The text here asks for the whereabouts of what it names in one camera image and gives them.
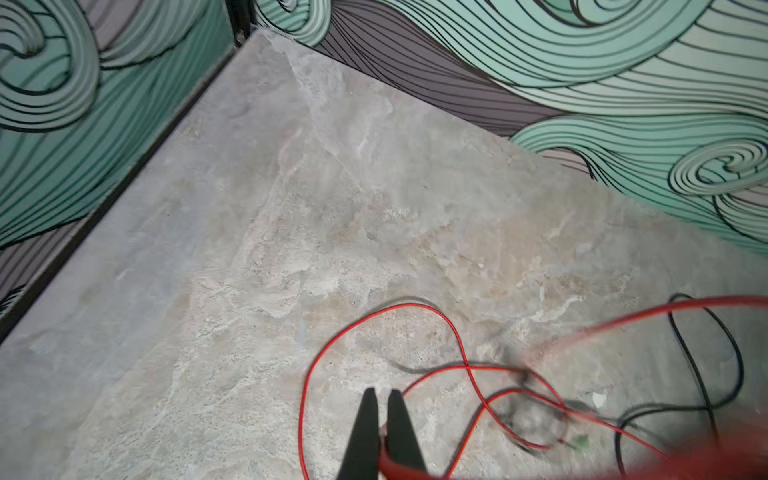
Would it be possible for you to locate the black headphone cable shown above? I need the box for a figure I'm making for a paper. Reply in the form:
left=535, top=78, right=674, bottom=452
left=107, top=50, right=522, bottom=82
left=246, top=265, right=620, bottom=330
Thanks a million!
left=613, top=292, right=745, bottom=480

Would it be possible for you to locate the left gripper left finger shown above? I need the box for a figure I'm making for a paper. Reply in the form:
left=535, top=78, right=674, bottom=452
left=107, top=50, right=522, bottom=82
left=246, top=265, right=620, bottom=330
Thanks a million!
left=336, top=388, right=379, bottom=480

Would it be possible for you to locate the red headphone cable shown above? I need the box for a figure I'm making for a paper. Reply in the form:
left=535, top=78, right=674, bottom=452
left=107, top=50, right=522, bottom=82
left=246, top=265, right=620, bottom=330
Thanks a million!
left=297, top=295, right=768, bottom=480

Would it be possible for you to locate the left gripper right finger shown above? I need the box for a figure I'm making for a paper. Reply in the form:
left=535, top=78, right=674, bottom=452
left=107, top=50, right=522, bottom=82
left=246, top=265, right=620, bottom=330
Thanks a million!
left=383, top=389, right=428, bottom=479

